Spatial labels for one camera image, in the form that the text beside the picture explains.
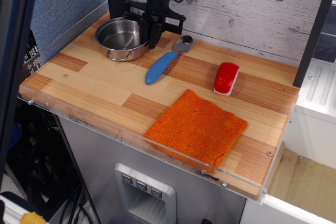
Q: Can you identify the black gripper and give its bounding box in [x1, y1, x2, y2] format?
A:
[124, 0, 186, 49]

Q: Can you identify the stainless steel pot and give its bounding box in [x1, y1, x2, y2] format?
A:
[95, 17, 149, 62]

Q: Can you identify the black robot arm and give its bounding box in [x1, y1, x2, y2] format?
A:
[124, 0, 186, 49]

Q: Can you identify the clear acrylic counter guard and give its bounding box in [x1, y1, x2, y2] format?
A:
[19, 13, 299, 202]

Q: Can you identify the red and white toy sushi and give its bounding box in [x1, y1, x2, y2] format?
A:
[214, 62, 240, 95]

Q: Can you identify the blue fabric panel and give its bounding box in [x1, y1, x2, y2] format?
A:
[30, 0, 108, 62]

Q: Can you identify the orange knitted cloth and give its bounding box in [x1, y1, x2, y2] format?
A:
[144, 90, 248, 174]

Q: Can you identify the silver toy fridge cabinet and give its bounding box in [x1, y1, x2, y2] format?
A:
[60, 118, 246, 223]

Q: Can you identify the grey ice dispenser panel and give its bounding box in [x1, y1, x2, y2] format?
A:
[114, 163, 177, 223]

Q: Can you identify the white toy sink unit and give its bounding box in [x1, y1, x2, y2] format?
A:
[241, 59, 335, 223]

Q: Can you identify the blue handled metal spoon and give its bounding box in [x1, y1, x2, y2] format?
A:
[145, 35, 193, 85]

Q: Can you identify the dark right support post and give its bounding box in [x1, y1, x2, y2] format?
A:
[292, 0, 333, 88]

